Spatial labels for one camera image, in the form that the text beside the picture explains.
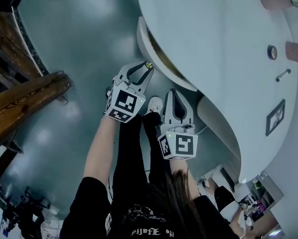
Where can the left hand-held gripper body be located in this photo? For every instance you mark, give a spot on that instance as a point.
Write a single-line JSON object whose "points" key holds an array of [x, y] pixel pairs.
{"points": [[124, 101]]}

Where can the black trousers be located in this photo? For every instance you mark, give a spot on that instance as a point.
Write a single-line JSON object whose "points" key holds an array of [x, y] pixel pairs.
{"points": [[129, 153]]}

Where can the black metal equipment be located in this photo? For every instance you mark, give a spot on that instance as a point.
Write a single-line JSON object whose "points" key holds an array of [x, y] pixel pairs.
{"points": [[27, 208]]}

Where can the black and white marker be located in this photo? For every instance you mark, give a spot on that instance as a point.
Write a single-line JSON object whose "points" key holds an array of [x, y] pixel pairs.
{"points": [[283, 75]]}

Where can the white curved desk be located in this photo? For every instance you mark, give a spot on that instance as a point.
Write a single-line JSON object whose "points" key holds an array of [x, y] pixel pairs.
{"points": [[213, 46]]}

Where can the wooden desk drawer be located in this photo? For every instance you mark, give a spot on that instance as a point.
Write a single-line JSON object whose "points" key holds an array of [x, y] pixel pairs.
{"points": [[142, 43]]}

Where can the pink vase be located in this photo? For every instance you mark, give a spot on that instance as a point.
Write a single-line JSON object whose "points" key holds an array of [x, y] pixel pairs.
{"points": [[276, 2]]}

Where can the small potted plant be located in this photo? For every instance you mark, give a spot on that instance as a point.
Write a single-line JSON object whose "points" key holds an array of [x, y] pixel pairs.
{"points": [[258, 185]]}

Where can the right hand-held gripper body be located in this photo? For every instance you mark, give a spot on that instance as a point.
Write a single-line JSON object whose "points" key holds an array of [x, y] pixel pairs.
{"points": [[182, 144]]}

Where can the pink pen cup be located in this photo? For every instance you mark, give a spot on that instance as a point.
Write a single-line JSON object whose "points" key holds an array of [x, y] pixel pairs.
{"points": [[296, 52]]}

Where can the white sneaker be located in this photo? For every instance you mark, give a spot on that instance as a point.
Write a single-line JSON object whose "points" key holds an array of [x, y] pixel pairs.
{"points": [[154, 104]]}

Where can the black printed t-shirt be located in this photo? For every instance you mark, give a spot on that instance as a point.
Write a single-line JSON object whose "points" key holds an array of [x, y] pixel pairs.
{"points": [[89, 208]]}

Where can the black picture frame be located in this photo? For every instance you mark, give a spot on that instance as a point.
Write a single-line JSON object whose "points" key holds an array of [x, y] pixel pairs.
{"points": [[275, 118]]}

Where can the person's left forearm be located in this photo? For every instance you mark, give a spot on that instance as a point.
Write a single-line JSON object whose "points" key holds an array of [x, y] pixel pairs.
{"points": [[101, 148]]}

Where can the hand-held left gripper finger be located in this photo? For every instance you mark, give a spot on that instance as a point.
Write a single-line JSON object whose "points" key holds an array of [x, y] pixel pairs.
{"points": [[145, 82], [124, 73]]}

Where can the dark wooden staircase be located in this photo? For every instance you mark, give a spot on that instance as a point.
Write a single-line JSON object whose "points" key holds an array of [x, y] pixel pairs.
{"points": [[7, 48]]}

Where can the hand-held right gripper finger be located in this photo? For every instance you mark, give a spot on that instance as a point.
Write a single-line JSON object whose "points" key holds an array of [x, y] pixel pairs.
{"points": [[189, 113], [169, 111]]}

